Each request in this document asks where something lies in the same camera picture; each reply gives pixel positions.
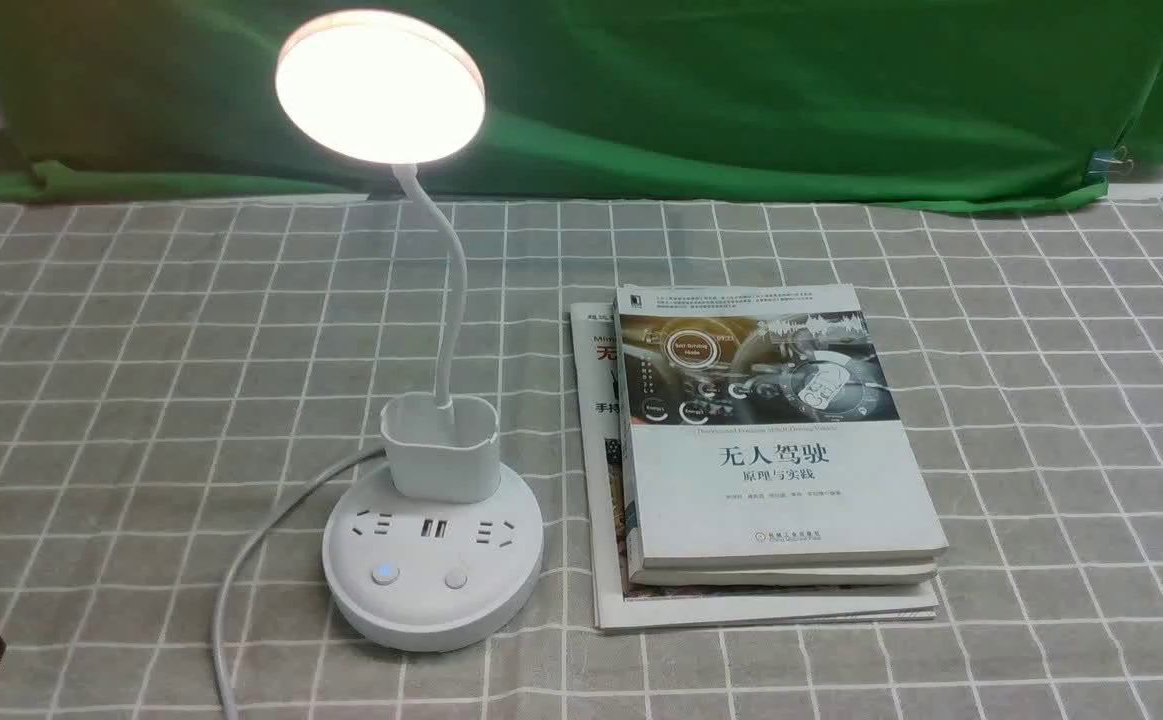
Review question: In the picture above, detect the white desk lamp with sockets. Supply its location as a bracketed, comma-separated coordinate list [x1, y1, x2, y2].
[274, 9, 544, 653]

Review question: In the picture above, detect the white self-driving textbook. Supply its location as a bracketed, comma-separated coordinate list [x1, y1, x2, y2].
[613, 284, 950, 585]

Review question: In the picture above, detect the thin book under textbook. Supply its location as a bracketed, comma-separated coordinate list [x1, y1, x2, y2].
[569, 302, 939, 632]

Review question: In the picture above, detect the grey checked tablecloth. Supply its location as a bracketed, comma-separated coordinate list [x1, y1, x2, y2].
[0, 201, 1163, 719]

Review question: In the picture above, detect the green backdrop cloth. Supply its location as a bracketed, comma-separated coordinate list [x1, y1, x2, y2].
[0, 1, 1163, 213]

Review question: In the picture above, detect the blue binder clip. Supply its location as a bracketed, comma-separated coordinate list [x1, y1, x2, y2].
[1084, 145, 1137, 184]

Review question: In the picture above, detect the white lamp power cable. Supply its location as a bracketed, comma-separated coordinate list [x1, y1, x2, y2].
[212, 447, 388, 720]

